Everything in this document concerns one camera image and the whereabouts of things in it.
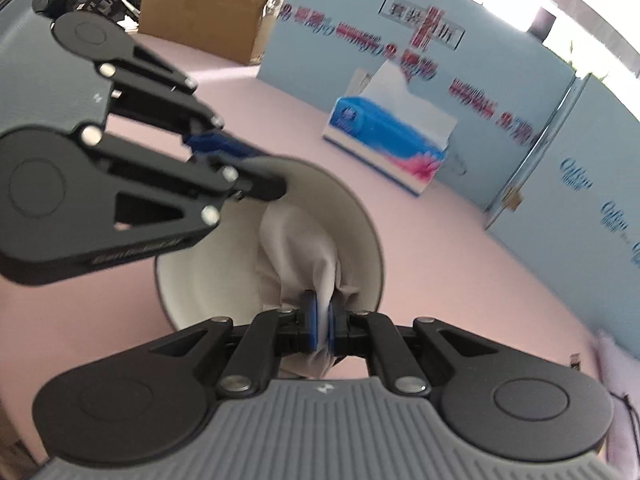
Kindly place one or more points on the narrow light blue board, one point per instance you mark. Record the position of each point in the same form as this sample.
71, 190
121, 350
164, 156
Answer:
575, 220

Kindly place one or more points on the white tissue sheet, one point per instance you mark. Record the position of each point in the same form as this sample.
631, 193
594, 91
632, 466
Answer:
405, 90

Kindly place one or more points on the large cardboard box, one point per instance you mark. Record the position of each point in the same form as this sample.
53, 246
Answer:
210, 15

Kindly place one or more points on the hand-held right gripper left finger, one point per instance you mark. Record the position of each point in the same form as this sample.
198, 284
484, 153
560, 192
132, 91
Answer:
312, 321

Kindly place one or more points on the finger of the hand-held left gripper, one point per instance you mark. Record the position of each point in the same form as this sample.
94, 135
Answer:
260, 185
220, 144

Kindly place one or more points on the blue tissue box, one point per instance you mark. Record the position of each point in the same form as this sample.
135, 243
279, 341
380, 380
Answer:
385, 140

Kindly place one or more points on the white bowl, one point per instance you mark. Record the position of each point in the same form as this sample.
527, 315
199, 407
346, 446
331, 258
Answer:
220, 280

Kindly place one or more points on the white cleaning cloth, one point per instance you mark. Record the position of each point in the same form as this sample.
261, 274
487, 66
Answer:
300, 245

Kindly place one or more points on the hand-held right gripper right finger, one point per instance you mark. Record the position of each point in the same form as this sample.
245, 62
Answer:
334, 324

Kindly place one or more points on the wide light blue board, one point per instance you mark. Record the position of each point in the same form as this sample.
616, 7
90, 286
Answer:
350, 10

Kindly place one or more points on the brown tape piece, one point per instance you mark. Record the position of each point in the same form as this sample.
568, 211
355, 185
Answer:
514, 204

